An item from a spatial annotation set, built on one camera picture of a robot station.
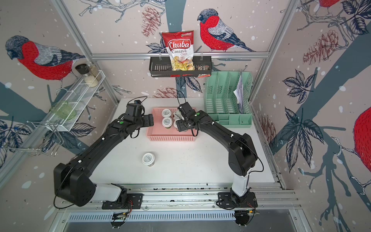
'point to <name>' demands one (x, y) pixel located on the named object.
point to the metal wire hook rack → (50, 145)
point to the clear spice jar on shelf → (95, 72)
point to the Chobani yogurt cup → (177, 115)
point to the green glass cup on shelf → (64, 109)
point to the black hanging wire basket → (161, 66)
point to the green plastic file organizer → (221, 103)
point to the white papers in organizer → (239, 91)
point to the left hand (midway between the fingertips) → (149, 115)
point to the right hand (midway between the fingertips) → (183, 123)
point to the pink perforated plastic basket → (158, 132)
